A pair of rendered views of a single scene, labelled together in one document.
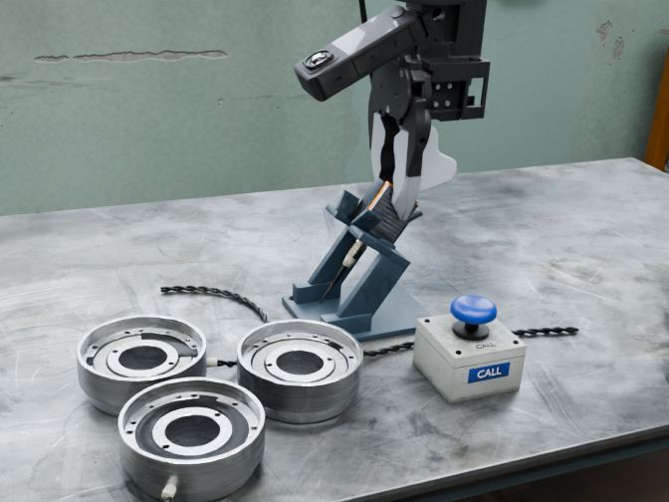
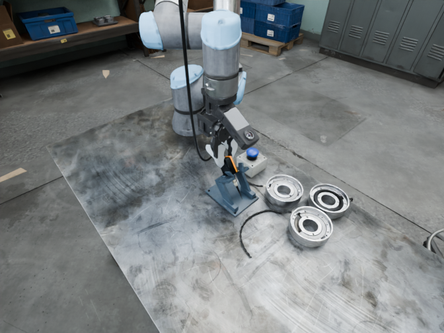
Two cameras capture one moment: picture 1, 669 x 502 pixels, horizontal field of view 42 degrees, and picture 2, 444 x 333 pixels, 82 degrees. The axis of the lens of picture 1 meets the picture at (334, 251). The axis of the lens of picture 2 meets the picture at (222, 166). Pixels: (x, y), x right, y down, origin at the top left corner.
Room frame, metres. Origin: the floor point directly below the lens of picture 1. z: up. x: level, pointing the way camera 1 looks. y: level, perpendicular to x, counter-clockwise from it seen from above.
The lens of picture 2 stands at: (0.95, 0.44, 1.39)
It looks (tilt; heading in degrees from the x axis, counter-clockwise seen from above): 43 degrees down; 252
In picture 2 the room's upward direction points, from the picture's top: straight up
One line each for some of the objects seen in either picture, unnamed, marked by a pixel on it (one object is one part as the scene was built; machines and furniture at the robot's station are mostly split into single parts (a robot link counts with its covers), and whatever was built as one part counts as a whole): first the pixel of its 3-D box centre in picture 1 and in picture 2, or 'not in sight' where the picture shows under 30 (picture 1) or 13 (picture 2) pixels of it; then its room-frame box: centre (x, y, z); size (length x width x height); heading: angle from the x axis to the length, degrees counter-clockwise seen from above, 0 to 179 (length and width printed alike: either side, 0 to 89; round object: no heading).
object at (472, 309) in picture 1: (471, 327); (252, 156); (0.66, -0.12, 0.85); 0.04 x 0.04 x 0.05
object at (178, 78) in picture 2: not in sight; (189, 86); (0.79, -0.43, 0.97); 0.13 x 0.12 x 0.14; 160
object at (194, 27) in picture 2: not in sight; (215, 31); (0.76, -0.17, 1.22); 0.11 x 0.11 x 0.08; 70
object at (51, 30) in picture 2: not in sight; (49, 23); (1.83, -3.38, 0.56); 0.52 x 0.38 x 0.22; 20
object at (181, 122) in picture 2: not in sight; (190, 114); (0.79, -0.43, 0.85); 0.15 x 0.15 x 0.10
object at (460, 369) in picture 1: (473, 351); (250, 161); (0.66, -0.13, 0.82); 0.08 x 0.07 x 0.05; 113
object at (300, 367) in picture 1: (299, 371); (283, 191); (0.62, 0.02, 0.82); 0.10 x 0.10 x 0.04
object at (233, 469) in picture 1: (192, 439); (327, 201); (0.52, 0.10, 0.82); 0.10 x 0.10 x 0.04
